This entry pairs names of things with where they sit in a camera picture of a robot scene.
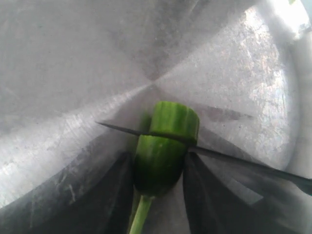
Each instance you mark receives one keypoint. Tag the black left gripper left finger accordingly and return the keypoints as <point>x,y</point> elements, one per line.
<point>64,208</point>

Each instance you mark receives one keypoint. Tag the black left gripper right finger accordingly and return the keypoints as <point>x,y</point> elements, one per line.
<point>212,208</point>

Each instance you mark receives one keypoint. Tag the round stainless steel plate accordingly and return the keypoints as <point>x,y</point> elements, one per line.
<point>245,66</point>

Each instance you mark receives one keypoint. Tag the black kitchen knife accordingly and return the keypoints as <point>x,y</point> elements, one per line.
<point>304,184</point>

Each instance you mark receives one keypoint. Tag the green cucumber end with stem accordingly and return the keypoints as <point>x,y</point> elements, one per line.
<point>158,164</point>

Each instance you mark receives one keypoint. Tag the cut green cucumber slice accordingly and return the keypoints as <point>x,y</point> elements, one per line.
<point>176,119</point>

